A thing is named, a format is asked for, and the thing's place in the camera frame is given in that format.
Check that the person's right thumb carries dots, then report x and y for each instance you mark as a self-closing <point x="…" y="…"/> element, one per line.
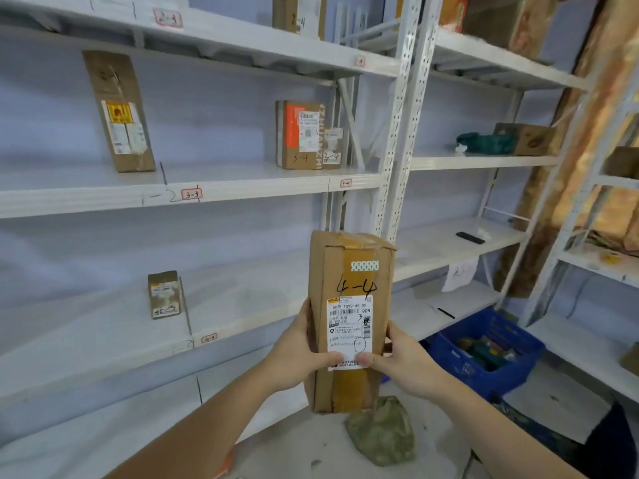
<point x="374" y="359"/>

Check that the person's right forearm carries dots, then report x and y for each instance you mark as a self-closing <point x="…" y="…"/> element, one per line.
<point x="494" y="436"/>

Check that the person's left thumb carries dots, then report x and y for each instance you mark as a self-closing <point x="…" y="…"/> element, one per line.
<point x="325" y="360"/>

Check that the white paper sheet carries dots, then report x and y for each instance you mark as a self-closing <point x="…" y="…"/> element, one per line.
<point x="459" y="275"/>

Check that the orange cardboard box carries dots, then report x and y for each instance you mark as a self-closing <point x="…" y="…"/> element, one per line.
<point x="452" y="12"/>

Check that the cardboard parcel with white label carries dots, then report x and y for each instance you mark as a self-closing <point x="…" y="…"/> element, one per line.
<point x="299" y="14"/>

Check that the tall taped cardboard parcel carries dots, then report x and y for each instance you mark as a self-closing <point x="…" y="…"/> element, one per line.
<point x="349" y="319"/>

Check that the white metal shelving unit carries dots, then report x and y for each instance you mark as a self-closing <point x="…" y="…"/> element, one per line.
<point x="584" y="274"/>
<point x="459" y="159"/>
<point x="199" y="189"/>

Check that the person's right hand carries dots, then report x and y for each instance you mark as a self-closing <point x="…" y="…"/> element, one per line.
<point x="412" y="364"/>

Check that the person's left hand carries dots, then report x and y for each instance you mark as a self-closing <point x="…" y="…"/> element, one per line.
<point x="288" y="358"/>

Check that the person's left forearm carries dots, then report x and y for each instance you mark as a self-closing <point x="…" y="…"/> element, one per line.
<point x="194" y="426"/>

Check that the yellow tape roll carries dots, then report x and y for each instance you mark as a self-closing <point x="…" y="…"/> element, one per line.
<point x="611" y="256"/>

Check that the tall leaning cardboard parcel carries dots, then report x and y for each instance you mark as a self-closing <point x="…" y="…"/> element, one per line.
<point x="120" y="112"/>

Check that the black remote control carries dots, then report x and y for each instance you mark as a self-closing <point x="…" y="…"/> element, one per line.
<point x="470" y="237"/>

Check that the small square cardboard parcel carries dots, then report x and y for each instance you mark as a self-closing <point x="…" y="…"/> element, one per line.
<point x="164" y="295"/>

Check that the black marker pen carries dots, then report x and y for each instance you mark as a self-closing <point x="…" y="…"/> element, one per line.
<point x="446" y="313"/>

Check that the green mottled bag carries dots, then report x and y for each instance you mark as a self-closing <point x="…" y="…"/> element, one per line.
<point x="382" y="431"/>

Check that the flat brown cardboard box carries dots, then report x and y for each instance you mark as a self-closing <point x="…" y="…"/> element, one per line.
<point x="526" y="138"/>

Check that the cardboard parcel with orange label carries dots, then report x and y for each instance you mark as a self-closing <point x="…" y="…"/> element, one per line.
<point x="299" y="134"/>

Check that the large brown cardboard box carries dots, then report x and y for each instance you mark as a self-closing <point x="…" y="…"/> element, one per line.
<point x="514" y="22"/>

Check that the blue plastic crate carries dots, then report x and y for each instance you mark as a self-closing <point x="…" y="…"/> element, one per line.
<point x="487" y="354"/>

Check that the green wrapped parcel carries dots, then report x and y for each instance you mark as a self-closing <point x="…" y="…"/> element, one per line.
<point x="484" y="143"/>

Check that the dark blue cloth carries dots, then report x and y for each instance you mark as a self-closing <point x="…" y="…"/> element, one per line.
<point x="574" y="433"/>

